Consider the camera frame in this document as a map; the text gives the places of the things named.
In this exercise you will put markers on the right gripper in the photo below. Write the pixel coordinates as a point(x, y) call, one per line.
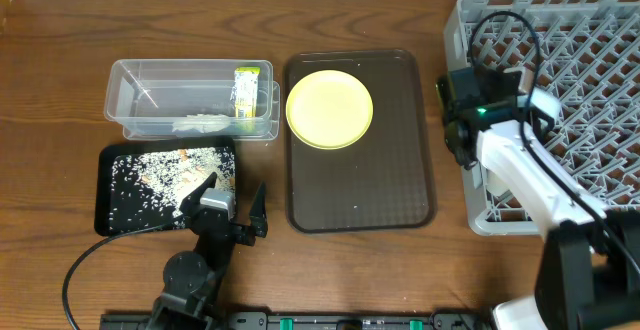
point(451, 98)

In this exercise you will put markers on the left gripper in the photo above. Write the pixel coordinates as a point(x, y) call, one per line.
point(230, 228)

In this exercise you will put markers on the food scraps rice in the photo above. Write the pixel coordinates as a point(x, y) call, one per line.
point(146, 190)

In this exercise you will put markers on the white tissue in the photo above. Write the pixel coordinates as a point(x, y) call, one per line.
point(201, 123)

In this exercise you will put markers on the green snack wrapper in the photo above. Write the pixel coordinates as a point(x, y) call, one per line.
point(245, 91)

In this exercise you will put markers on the yellow plate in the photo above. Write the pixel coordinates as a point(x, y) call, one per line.
point(329, 109)

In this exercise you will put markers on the light blue bowl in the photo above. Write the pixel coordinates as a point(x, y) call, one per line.
point(546, 104)

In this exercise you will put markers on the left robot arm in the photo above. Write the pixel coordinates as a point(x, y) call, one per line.
point(192, 279)

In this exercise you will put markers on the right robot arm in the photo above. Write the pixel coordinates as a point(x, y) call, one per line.
point(589, 272)

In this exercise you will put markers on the grey dishwasher rack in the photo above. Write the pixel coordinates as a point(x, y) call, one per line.
point(590, 51)

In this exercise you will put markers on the black tray bin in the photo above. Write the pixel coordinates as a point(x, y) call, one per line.
point(109, 154)

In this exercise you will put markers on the brown serving tray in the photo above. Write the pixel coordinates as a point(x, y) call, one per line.
point(382, 181)

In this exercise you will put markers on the clear plastic bin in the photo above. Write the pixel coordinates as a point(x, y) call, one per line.
point(146, 96)

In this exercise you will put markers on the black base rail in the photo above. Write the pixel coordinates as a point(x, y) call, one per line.
point(438, 321)

